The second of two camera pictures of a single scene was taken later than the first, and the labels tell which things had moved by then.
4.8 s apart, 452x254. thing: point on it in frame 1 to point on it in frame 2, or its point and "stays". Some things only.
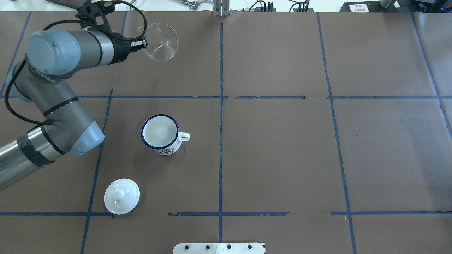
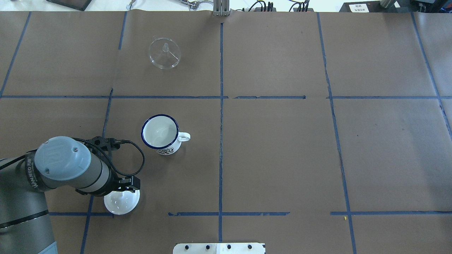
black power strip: [259, 9] stays
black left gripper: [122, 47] to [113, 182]
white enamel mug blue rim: [161, 132] stays
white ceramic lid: [121, 196] stays
